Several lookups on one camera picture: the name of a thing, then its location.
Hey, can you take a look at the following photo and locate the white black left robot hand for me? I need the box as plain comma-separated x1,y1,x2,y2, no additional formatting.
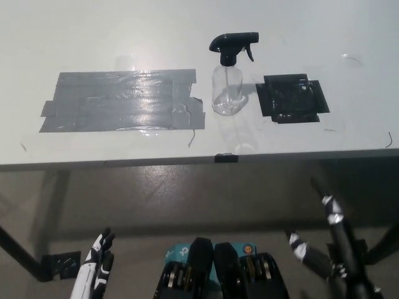
70,227,115,299

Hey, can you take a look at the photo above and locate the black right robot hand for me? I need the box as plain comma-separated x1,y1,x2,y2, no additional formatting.
286,176,385,299

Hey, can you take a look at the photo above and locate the black spray trigger lid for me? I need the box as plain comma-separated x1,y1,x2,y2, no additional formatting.
208,32,259,67

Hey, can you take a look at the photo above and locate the black ribbed robot body block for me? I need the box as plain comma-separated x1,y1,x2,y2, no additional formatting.
214,242,289,299
152,237,216,299

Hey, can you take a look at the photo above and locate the black tape patch on desk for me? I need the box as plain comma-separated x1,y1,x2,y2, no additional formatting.
255,73,330,125

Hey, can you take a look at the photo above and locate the clear plastic bottle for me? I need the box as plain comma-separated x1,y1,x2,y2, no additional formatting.
211,64,244,117

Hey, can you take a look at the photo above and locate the black diagonal table leg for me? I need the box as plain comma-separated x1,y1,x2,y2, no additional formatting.
0,225,47,281

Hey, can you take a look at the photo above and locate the teal cardboard box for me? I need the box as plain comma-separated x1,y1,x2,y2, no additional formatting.
164,242,258,283

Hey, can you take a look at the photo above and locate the small black tape piece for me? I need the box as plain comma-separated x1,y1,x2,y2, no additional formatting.
214,153,239,164

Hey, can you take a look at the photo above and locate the grey duct tape patch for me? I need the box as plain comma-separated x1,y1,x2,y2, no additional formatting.
39,69,206,134

